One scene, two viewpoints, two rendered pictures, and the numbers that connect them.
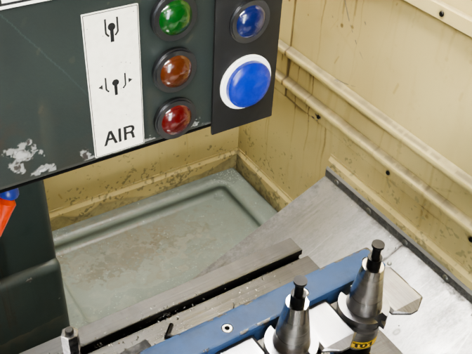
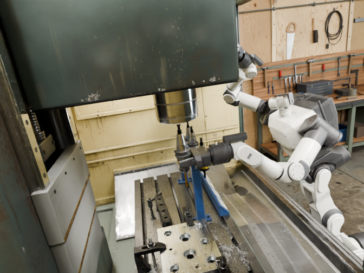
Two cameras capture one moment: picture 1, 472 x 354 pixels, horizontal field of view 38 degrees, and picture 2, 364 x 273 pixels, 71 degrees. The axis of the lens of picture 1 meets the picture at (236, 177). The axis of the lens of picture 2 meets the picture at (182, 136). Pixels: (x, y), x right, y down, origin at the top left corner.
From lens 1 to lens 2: 1.20 m
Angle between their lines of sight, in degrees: 58
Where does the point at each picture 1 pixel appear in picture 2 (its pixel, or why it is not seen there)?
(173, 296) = (137, 200)
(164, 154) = not seen: hidden behind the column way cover
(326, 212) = (125, 180)
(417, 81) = (130, 129)
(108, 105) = not seen: hidden behind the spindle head
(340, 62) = (104, 142)
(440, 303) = (166, 170)
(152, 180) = not seen: hidden behind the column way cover
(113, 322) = (137, 210)
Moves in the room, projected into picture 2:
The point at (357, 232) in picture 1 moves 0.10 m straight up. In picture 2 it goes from (136, 176) to (134, 165)
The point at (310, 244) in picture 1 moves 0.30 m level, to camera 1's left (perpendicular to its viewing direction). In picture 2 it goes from (131, 187) to (105, 210)
